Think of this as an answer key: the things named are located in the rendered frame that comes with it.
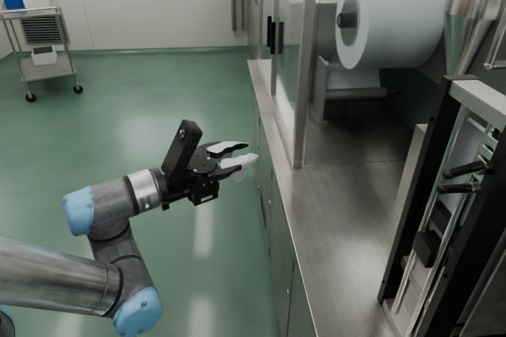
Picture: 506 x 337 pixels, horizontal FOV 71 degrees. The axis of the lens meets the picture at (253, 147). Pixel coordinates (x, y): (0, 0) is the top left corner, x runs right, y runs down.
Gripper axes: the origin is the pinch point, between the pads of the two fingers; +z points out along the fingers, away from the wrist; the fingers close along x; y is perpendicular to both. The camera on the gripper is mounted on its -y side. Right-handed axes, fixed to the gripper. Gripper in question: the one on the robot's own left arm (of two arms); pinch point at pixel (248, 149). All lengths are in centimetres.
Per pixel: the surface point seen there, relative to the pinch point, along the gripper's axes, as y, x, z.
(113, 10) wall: 131, -497, 79
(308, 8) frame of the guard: -16.7, -28.5, 35.1
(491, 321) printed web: 22, 47, 31
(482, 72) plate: -2, 2, 82
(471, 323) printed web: 22, 45, 27
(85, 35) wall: 169, -513, 36
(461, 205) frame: -9.4, 35.2, 15.2
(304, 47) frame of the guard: -6.0, -27.1, 34.9
